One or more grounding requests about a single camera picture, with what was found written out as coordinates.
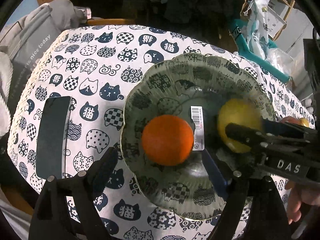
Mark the white printed plastic bag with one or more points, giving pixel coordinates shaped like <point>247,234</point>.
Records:
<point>258,17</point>

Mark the yellow pear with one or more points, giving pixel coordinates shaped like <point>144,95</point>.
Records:
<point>237,112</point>

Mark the dark hanging clothes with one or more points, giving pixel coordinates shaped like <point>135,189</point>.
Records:
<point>187,10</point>

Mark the teal box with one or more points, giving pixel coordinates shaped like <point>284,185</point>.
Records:
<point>242,42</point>

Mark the white barcode sticker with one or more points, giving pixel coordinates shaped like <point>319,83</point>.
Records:
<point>197,120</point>

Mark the white storage box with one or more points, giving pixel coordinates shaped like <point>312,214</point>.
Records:
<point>277,22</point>

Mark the grey jacket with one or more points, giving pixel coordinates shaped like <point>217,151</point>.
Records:
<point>62,15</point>

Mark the clear plastic bag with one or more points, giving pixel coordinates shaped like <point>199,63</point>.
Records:
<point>278,60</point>

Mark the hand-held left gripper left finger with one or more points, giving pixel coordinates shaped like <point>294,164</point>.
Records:
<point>106,165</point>

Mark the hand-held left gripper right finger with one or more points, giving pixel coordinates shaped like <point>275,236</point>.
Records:
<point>215,175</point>

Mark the cat print tablecloth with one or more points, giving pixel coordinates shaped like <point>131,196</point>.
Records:
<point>82,80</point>

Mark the red apple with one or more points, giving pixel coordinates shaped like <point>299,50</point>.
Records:
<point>290,120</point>

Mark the grey tote bag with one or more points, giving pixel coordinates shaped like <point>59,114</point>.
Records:
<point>30,55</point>

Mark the glass plate with gold rim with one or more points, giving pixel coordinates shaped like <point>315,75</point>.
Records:
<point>175,80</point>

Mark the smooth round orange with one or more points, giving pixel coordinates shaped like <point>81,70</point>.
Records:
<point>167,140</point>

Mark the wooden shelf rack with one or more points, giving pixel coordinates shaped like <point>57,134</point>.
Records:
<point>287,2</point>

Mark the wooden box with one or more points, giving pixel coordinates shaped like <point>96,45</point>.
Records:
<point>112,22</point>

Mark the person's right hand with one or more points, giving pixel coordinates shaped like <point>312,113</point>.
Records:
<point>302,195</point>

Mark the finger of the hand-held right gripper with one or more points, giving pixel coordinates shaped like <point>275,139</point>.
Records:
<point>282,128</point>
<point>247,137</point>

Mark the black smartphone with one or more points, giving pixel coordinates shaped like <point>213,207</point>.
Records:
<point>52,135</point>

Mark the white knit cloth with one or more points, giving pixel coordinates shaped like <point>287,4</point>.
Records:
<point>5,92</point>

